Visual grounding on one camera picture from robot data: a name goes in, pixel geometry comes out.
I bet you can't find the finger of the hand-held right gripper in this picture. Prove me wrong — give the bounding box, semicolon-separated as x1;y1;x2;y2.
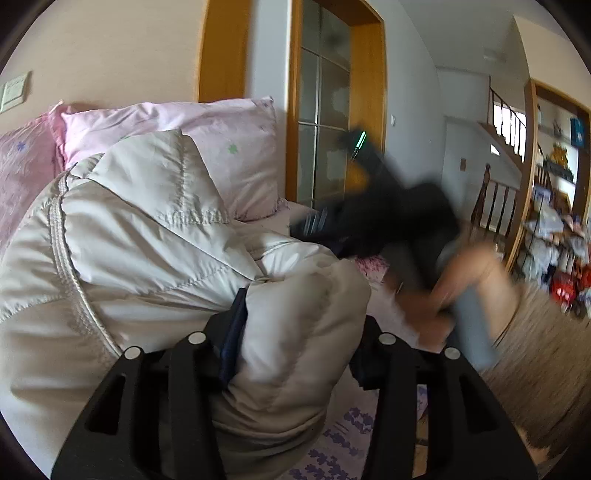
290;205;356;257

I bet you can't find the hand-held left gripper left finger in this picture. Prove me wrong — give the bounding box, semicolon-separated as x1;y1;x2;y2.
51;288;250;480

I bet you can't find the person's right hand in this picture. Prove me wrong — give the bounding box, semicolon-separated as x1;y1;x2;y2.
384;242;495;354

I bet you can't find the pink pillow with green flowers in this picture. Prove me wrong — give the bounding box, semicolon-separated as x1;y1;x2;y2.
60;96;283;222

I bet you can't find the white wall switch panel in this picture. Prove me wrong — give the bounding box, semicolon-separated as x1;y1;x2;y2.
0;71;31;114

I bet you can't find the bed with pink floral sheet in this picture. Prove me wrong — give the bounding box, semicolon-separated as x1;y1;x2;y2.
259;198;439;480

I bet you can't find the person's right forearm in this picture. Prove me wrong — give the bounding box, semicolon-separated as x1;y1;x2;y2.
485;251;523;344

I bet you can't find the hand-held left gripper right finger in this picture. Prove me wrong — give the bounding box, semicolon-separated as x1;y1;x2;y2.
348;316;539;480

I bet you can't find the beige puffer jacket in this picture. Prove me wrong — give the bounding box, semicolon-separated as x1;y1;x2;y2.
0;129;372;480

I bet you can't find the wooden glass panel door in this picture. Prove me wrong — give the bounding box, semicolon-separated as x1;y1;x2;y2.
198;0;386;213

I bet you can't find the cluttered storage rack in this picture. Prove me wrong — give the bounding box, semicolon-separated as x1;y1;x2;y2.
522;117;591;319

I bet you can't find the wooden doorway frame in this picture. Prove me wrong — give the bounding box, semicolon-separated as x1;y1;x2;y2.
505;78;591;278

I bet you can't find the pink pillow with purple trees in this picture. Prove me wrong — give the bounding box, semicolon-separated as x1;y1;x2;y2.
0;104;65;259

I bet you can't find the wooden stair railing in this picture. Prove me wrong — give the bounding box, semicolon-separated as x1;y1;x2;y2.
471;76;541;241

